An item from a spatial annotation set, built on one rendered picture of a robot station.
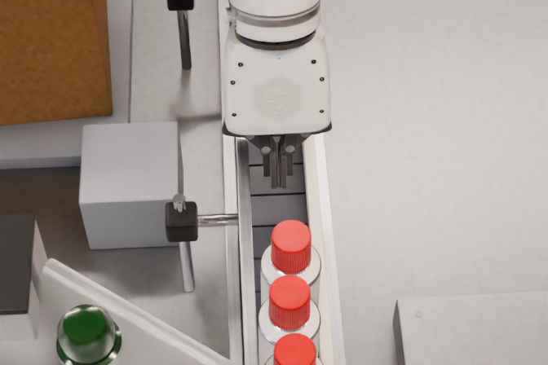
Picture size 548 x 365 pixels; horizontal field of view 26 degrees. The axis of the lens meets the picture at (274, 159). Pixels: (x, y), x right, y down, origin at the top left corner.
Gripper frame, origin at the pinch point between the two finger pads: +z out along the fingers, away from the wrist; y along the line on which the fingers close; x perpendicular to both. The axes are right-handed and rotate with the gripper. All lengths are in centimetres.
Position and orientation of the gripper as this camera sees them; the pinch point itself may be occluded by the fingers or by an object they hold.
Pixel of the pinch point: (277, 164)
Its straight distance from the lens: 118.1
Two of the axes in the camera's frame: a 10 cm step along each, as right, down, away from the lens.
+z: 0.2, 8.3, 5.6
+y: 10.0, -0.4, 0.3
